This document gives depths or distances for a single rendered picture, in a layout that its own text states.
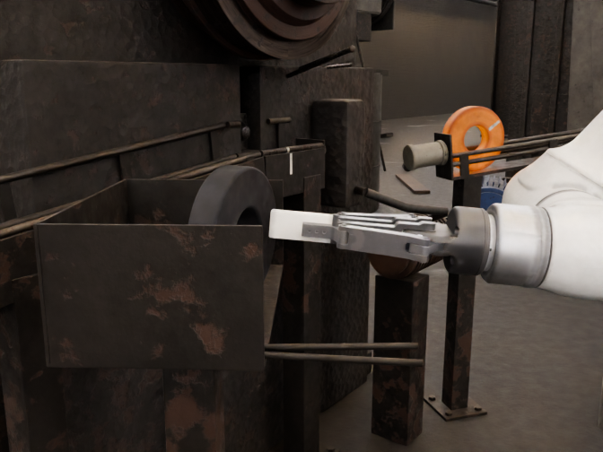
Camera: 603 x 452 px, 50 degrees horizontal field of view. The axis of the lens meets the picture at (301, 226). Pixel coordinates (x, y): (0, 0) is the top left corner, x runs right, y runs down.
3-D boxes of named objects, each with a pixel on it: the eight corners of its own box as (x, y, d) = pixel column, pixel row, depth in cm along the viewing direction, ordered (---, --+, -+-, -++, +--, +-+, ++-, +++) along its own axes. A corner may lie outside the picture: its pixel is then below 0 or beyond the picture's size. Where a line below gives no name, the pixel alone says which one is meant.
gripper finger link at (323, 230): (347, 238, 71) (347, 245, 68) (301, 234, 71) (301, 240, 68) (348, 225, 71) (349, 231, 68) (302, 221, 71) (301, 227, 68)
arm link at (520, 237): (517, 273, 77) (467, 269, 77) (529, 199, 75) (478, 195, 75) (542, 299, 68) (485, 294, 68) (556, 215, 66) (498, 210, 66)
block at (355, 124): (307, 204, 150) (308, 99, 144) (327, 199, 156) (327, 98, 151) (345, 210, 143) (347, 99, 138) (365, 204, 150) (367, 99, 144)
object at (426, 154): (403, 169, 154) (401, 143, 153) (436, 163, 156) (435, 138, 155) (415, 172, 148) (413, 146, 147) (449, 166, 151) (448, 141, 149)
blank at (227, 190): (170, 208, 62) (201, 211, 61) (241, 141, 74) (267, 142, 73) (201, 332, 70) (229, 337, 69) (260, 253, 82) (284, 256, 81)
